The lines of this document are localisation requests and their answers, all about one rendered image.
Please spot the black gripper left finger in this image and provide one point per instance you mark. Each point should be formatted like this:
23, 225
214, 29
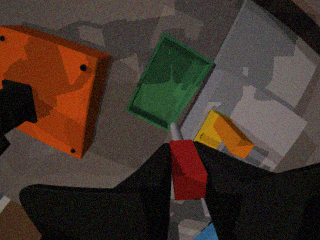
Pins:
136, 209

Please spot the red-headed pin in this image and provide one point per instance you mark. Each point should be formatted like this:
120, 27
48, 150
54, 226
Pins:
188, 173

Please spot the green tray walls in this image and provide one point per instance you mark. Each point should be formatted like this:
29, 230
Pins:
144, 116

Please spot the green tray floor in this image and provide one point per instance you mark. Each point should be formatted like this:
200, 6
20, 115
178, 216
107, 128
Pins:
169, 79

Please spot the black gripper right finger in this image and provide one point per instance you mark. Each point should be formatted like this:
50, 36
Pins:
249, 203

